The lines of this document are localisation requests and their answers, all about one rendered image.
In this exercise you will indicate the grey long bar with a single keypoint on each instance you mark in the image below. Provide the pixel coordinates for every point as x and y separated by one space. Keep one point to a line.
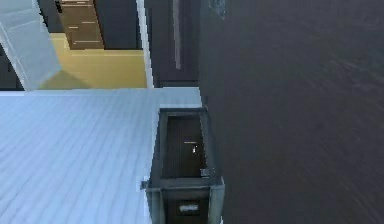
177 33

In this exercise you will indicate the grey green house plant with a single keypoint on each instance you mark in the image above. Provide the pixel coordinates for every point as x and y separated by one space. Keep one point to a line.
218 7

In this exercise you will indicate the brown chest of drawers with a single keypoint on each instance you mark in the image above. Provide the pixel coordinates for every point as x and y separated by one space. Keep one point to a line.
81 31

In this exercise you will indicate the white room door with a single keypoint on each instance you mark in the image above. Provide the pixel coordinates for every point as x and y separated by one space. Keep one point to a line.
31 46

